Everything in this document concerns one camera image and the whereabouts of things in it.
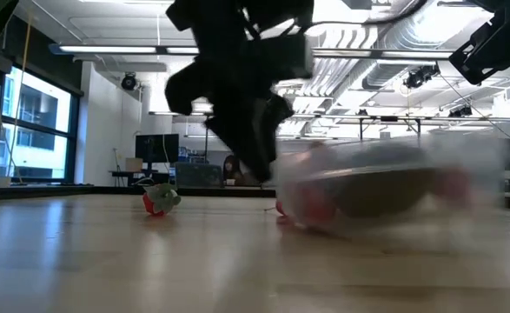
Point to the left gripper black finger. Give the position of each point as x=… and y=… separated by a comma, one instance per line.
x=276, y=121
x=241, y=139

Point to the brown toy kiwi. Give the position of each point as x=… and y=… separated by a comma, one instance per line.
x=385, y=193

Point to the clear plastic tupperware container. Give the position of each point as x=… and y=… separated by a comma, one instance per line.
x=476, y=217

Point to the person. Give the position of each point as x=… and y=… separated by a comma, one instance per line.
x=233, y=167

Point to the dark low cabinet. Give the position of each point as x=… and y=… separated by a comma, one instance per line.
x=198, y=174

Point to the black computer monitor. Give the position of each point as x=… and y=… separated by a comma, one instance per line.
x=156, y=148

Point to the long ceiling light bar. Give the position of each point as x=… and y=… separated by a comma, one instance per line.
x=107, y=49

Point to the large window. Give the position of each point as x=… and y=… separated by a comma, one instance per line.
x=41, y=108

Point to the black ceiling camera cluster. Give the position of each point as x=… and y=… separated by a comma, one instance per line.
x=419, y=76

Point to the silver ceiling duct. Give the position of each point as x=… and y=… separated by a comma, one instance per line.
x=411, y=35

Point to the round black ceiling camera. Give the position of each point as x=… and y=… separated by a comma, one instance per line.
x=128, y=81

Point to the black aluminium table frame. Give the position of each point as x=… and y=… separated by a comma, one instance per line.
x=63, y=191

